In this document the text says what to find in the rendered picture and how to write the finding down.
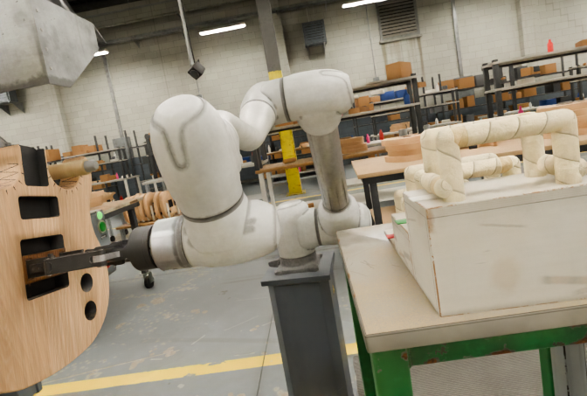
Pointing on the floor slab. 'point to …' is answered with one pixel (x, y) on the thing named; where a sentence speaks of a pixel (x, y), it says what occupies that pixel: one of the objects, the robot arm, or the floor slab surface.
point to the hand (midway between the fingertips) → (48, 264)
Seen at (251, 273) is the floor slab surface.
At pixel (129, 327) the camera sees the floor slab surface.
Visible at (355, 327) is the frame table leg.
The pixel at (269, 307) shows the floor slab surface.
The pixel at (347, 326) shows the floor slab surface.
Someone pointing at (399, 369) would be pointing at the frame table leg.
